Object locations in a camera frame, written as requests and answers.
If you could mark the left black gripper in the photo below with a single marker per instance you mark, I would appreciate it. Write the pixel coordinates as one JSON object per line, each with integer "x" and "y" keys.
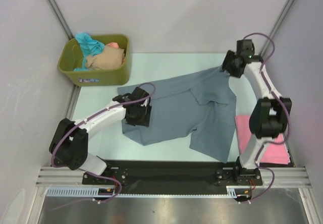
{"x": 144, "y": 120}

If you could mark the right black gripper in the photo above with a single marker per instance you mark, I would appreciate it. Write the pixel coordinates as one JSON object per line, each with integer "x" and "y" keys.
{"x": 230, "y": 55}

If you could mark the grey blue t shirt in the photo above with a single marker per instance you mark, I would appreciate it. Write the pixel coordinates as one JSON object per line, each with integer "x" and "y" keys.
{"x": 200, "y": 104}

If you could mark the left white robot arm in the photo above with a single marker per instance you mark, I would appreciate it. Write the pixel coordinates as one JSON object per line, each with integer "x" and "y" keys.
{"x": 69, "y": 146}

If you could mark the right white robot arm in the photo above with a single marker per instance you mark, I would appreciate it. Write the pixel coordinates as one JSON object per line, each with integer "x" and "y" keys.
{"x": 271, "y": 115}

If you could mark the beige t shirt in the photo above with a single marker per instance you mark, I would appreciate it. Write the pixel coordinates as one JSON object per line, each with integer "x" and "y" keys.
{"x": 111, "y": 58}

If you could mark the salmon pink t shirt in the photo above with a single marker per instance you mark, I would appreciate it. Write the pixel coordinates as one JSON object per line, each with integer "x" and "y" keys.
{"x": 113, "y": 44}

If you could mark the turquoise t shirt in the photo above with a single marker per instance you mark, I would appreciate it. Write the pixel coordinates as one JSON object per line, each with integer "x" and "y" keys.
{"x": 89, "y": 47}

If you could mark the olive green plastic bin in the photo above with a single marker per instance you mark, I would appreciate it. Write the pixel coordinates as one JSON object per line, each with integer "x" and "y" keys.
{"x": 72, "y": 58}

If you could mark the folded pink t shirt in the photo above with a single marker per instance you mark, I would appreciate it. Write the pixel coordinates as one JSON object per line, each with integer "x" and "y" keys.
{"x": 276, "y": 154}

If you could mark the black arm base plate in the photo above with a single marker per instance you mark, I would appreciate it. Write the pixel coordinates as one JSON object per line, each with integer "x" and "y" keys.
{"x": 173, "y": 177}

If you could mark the right aluminium corner post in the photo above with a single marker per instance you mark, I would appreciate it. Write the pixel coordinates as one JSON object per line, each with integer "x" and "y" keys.
{"x": 265, "y": 50}

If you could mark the aluminium corner post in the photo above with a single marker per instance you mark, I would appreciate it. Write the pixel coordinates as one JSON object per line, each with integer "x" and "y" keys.
{"x": 60, "y": 18}
{"x": 265, "y": 50}

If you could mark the blue slotted cable duct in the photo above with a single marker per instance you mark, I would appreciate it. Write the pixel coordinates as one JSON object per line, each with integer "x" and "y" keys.
{"x": 96, "y": 192}

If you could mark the aluminium front rail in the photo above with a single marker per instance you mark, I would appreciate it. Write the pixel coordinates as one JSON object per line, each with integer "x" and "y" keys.
{"x": 285, "y": 177}

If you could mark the left aluminium corner post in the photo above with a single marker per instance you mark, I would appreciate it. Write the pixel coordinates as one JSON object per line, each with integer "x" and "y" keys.
{"x": 60, "y": 18}

